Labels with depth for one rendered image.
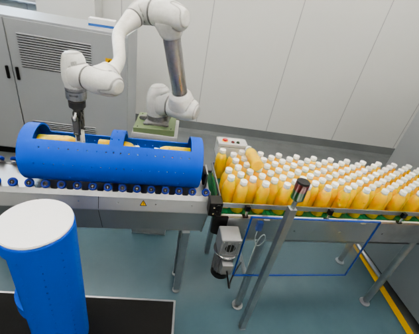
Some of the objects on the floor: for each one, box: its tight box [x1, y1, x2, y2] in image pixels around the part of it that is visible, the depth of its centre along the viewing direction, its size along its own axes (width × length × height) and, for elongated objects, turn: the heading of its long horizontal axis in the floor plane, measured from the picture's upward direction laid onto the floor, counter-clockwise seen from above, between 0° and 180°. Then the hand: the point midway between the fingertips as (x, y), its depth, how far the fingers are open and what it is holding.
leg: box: [172, 231, 190, 293], centre depth 191 cm, size 6×6×63 cm
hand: (80, 138), depth 139 cm, fingers closed on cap, 4 cm apart
